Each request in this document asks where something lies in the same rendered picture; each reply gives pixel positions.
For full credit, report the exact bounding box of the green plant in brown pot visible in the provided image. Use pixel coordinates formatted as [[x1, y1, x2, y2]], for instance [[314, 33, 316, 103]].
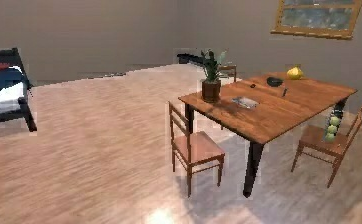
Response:
[[200, 48, 229, 104]]

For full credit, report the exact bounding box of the tube of green balls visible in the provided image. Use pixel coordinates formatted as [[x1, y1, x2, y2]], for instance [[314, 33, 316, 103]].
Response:
[[323, 105, 343, 143]]

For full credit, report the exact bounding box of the black bowl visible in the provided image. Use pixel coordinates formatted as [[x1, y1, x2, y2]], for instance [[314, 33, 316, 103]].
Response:
[[266, 76, 284, 88]]

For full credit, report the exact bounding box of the yellow round vase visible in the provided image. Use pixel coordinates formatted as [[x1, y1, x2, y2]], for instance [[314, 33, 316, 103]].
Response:
[[286, 65, 305, 81]]

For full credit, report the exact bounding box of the brown wooden chair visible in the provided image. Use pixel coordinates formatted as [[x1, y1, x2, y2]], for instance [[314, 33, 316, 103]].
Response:
[[167, 100, 226, 198], [217, 64, 238, 83], [290, 99, 362, 189]]

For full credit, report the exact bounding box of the wooden framed window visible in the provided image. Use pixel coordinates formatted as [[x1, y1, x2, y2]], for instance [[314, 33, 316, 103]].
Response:
[[270, 0, 362, 41]]

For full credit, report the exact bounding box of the black frame bed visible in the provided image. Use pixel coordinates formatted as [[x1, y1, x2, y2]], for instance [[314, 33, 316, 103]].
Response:
[[0, 47, 38, 133]]

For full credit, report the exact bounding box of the low black bench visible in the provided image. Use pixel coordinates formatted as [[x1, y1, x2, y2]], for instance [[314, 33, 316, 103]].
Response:
[[176, 52, 207, 66]]

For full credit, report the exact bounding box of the brown wooden dining table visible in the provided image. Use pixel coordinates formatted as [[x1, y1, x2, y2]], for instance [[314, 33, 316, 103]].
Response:
[[177, 71, 359, 199]]

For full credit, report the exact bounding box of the grey flat book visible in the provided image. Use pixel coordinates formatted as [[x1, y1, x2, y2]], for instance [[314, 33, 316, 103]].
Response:
[[231, 96, 260, 110]]

